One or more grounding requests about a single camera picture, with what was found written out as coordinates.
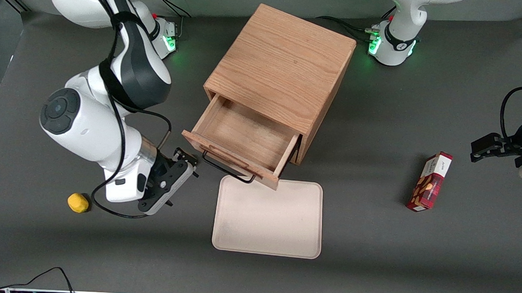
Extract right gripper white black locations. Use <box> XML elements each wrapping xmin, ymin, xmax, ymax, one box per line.
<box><xmin>101</xmin><ymin>144</ymin><xmax>201</xmax><ymax>214</ymax></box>

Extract longer black metal drawer handle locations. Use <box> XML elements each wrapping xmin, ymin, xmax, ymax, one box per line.
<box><xmin>200</xmin><ymin>149</ymin><xmax>258</xmax><ymax>185</ymax></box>

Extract wooden drawer with longer handle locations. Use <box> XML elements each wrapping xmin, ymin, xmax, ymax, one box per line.
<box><xmin>179</xmin><ymin>92</ymin><xmax>306</xmax><ymax>192</ymax></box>

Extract oak wooden drawer cabinet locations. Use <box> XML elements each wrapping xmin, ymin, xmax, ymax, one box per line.
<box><xmin>200</xmin><ymin>1</ymin><xmax>359</xmax><ymax>168</ymax></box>

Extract red snack box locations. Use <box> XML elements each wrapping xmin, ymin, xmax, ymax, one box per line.
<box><xmin>405</xmin><ymin>149</ymin><xmax>455</xmax><ymax>214</ymax></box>

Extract beige rectangular tray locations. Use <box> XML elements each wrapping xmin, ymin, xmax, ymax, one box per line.
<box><xmin>210</xmin><ymin>174</ymin><xmax>325</xmax><ymax>260</ymax></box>

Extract small yellow round object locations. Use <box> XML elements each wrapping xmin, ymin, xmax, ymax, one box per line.
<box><xmin>66</xmin><ymin>192</ymin><xmax>91</xmax><ymax>214</ymax></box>

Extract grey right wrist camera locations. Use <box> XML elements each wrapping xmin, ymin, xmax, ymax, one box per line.
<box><xmin>143</xmin><ymin>161</ymin><xmax>196</xmax><ymax>218</ymax></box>

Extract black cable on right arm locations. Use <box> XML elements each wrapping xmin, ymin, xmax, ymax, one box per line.
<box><xmin>74</xmin><ymin>0</ymin><xmax>179</xmax><ymax>221</ymax></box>

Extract wooden drawer with shorter handle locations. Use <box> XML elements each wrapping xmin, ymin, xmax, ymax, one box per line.
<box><xmin>287</xmin><ymin>144</ymin><xmax>302</xmax><ymax>165</ymax></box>

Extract black cable at right base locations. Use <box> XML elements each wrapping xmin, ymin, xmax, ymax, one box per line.
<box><xmin>151</xmin><ymin>0</ymin><xmax>194</xmax><ymax>20</ymax></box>

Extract black cable at base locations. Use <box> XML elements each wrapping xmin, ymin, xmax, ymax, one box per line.
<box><xmin>151</xmin><ymin>0</ymin><xmax>194</xmax><ymax>20</ymax></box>
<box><xmin>314</xmin><ymin>3</ymin><xmax>397</xmax><ymax>44</ymax></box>

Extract long black cable table edge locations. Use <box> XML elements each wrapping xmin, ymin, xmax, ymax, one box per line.
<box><xmin>0</xmin><ymin>264</ymin><xmax>78</xmax><ymax>293</ymax></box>

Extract black cable at left base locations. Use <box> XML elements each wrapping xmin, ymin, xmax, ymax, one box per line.
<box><xmin>314</xmin><ymin>3</ymin><xmax>397</xmax><ymax>44</ymax></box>

